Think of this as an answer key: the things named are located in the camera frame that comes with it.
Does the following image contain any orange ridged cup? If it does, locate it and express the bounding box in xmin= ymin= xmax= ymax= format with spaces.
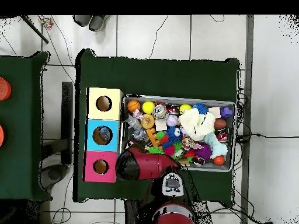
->
xmin=0 ymin=76 xmax=12 ymax=102

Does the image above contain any black cable with plug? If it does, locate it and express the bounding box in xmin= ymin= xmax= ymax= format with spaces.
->
xmin=235 ymin=132 xmax=299 ymax=144

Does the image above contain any side table with green cloth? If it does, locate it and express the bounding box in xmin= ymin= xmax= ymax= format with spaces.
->
xmin=0 ymin=51 xmax=53 ymax=202

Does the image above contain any brown toy football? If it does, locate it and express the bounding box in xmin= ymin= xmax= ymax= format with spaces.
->
xmin=213 ymin=118 xmax=227 ymax=131

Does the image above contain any cream waffle cloth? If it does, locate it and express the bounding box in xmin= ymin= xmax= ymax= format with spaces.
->
xmin=178 ymin=107 xmax=216 ymax=142

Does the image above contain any blue spiky ball with eyes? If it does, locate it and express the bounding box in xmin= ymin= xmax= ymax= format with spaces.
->
xmin=192 ymin=103 xmax=209 ymax=114

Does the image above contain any wooden box with three holes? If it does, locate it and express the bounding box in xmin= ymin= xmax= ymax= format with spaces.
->
xmin=82 ymin=86 xmax=124 ymax=183

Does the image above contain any shallow wire mesh bin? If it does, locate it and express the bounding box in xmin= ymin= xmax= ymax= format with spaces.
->
xmin=118 ymin=94 xmax=237 ymax=173

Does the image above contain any mint knitted cloth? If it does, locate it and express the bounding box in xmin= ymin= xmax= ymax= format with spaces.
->
xmin=204 ymin=131 xmax=228 ymax=159

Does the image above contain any opened silver drink can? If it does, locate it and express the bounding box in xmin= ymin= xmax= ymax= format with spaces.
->
xmin=152 ymin=104 xmax=169 ymax=120

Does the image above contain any white baseball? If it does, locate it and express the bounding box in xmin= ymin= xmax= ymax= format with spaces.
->
xmin=166 ymin=114 xmax=179 ymax=127

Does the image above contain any person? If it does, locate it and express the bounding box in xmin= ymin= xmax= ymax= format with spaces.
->
xmin=73 ymin=15 xmax=110 ymax=32

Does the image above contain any black rod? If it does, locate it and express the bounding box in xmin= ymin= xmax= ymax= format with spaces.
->
xmin=20 ymin=15 xmax=50 ymax=44

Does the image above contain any purple spiky rubber ball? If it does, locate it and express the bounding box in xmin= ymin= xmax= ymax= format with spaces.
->
xmin=194 ymin=142 xmax=213 ymax=161

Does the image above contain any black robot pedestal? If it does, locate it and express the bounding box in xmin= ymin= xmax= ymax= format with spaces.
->
xmin=123 ymin=199 xmax=155 ymax=224

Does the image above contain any plain wooden block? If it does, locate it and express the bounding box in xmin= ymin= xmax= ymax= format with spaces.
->
xmin=208 ymin=106 xmax=221 ymax=119

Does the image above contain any crushed clear plastic bottle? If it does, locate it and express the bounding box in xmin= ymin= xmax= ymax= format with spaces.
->
xmin=124 ymin=115 xmax=150 ymax=142
xmin=98 ymin=126 xmax=112 ymax=144

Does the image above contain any orange toy basketball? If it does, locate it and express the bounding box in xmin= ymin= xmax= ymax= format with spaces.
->
xmin=127 ymin=99 xmax=141 ymax=113

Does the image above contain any green spiky rubber ball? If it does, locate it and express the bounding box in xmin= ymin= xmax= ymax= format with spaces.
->
xmin=147 ymin=146 xmax=165 ymax=155

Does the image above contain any bag of colourful beads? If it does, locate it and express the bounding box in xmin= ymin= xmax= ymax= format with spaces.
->
xmin=38 ymin=16 xmax=55 ymax=30

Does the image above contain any black upright panel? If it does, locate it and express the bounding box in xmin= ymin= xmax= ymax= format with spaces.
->
xmin=61 ymin=81 xmax=74 ymax=165

